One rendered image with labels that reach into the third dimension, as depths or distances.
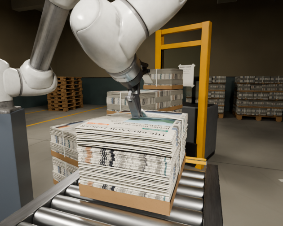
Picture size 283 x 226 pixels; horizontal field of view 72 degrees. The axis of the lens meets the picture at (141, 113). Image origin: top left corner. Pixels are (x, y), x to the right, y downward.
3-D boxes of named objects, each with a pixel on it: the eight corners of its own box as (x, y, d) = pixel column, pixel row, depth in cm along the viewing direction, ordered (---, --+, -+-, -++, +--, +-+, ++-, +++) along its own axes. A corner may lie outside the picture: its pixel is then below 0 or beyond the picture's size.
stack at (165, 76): (142, 172, 247) (142, 69, 226) (155, 164, 271) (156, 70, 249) (169, 182, 224) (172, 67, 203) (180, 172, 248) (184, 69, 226)
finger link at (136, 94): (139, 81, 59) (138, 82, 58) (143, 112, 65) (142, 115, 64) (128, 81, 61) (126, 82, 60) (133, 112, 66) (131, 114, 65)
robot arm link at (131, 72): (98, 74, 49) (108, 84, 55) (131, 73, 46) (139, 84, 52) (106, 44, 52) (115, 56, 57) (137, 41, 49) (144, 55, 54)
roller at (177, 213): (65, 182, 68) (59, 197, 66) (207, 211, 53) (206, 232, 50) (73, 185, 72) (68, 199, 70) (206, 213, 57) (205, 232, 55)
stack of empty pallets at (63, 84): (67, 106, 869) (64, 77, 847) (84, 107, 847) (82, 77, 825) (46, 110, 749) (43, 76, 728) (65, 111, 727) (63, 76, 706)
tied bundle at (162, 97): (126, 111, 210) (126, 90, 206) (142, 108, 233) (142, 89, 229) (155, 115, 187) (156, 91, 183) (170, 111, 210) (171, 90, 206)
